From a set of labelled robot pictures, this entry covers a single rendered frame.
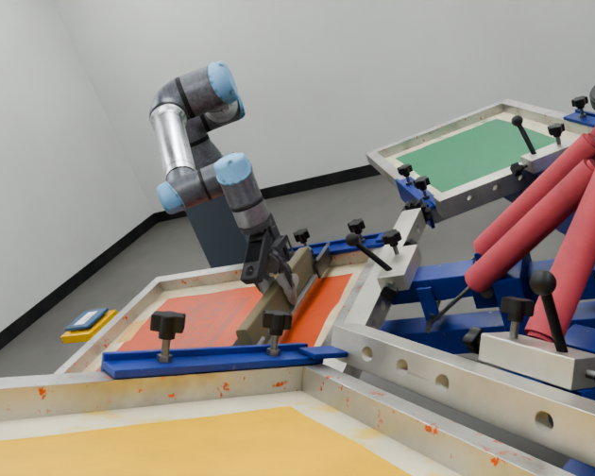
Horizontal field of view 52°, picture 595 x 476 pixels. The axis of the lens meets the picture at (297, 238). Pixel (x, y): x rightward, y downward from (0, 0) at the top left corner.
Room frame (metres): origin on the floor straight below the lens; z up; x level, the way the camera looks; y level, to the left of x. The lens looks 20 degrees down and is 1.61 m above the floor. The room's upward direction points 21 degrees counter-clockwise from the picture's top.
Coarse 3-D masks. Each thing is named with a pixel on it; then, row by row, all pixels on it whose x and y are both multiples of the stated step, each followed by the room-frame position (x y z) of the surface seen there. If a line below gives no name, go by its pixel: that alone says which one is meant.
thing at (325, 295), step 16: (240, 288) 1.58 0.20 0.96; (256, 288) 1.54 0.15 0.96; (320, 288) 1.39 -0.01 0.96; (336, 288) 1.36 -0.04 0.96; (176, 304) 1.64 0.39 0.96; (304, 304) 1.34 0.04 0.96; (320, 304) 1.31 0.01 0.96; (336, 304) 1.28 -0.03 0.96; (240, 320) 1.38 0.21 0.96; (304, 320) 1.26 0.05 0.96; (144, 336) 1.51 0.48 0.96
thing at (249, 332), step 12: (300, 252) 1.40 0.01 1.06; (300, 264) 1.36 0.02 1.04; (312, 264) 1.41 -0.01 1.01; (300, 276) 1.35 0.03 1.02; (276, 288) 1.25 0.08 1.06; (300, 288) 1.33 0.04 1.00; (264, 300) 1.21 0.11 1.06; (276, 300) 1.23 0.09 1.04; (252, 312) 1.18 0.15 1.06; (252, 324) 1.14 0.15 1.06; (240, 336) 1.12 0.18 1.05; (252, 336) 1.12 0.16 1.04; (264, 336) 1.15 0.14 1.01
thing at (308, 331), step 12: (300, 324) 1.25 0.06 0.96; (312, 324) 1.23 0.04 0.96; (156, 336) 1.48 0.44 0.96; (228, 336) 1.33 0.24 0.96; (288, 336) 1.22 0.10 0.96; (300, 336) 1.20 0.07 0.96; (312, 336) 1.18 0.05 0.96; (120, 348) 1.49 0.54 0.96; (132, 348) 1.46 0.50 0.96; (144, 348) 1.43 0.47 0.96
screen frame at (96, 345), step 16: (336, 256) 1.47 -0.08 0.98; (352, 256) 1.45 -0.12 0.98; (192, 272) 1.75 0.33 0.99; (208, 272) 1.70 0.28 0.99; (224, 272) 1.65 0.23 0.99; (240, 272) 1.63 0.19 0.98; (368, 272) 1.30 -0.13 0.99; (144, 288) 1.77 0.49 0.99; (160, 288) 1.77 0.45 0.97; (176, 288) 1.75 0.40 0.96; (352, 288) 1.25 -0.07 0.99; (128, 304) 1.69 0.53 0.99; (144, 304) 1.70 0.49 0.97; (352, 304) 1.18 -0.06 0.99; (112, 320) 1.61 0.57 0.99; (128, 320) 1.63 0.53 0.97; (336, 320) 1.14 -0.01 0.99; (96, 336) 1.55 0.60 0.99; (112, 336) 1.56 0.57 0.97; (80, 352) 1.48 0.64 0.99; (96, 352) 1.50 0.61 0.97; (64, 368) 1.42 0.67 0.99; (80, 368) 1.44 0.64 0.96
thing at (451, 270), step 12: (444, 264) 1.10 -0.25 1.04; (456, 264) 1.08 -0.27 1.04; (468, 264) 1.06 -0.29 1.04; (420, 276) 1.09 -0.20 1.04; (432, 276) 1.07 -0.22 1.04; (444, 276) 1.06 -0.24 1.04; (456, 276) 1.04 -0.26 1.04; (432, 288) 1.07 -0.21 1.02; (444, 288) 1.05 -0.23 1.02; (456, 288) 1.04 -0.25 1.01; (396, 300) 1.11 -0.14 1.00; (408, 300) 1.09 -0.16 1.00
